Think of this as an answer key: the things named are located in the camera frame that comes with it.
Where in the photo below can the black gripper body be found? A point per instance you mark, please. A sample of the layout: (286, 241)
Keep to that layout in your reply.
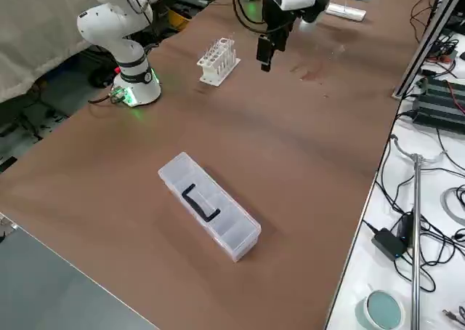
(265, 48)

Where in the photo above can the clear plastic compartment box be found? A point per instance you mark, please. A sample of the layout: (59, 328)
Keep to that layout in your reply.
(174, 173)

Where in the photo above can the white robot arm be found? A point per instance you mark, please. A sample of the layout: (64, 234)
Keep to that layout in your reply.
(109, 21)

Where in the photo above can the white test tube rack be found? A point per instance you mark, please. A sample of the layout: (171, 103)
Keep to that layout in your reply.
(212, 78)

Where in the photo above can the white rack with wooden rods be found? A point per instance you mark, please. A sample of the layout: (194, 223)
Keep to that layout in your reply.
(345, 13)

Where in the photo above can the yellow container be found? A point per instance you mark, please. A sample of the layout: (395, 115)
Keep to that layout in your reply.
(178, 20)

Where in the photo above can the black finned power supply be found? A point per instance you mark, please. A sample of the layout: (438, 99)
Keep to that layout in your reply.
(439, 108)

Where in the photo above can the black power adapter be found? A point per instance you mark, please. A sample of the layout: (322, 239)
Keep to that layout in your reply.
(406, 228)
(387, 242)

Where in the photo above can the silver metal rod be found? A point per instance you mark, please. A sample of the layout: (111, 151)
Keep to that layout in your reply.
(416, 235)

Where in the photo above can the round white teal dish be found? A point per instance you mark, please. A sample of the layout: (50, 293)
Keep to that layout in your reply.
(383, 310)

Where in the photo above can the black plug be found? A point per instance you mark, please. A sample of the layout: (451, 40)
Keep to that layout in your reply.
(450, 315)

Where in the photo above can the grey metal panel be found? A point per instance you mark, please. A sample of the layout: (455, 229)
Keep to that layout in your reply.
(43, 290)

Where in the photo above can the aluminium frame post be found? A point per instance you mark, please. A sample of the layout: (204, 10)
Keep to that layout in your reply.
(425, 43)

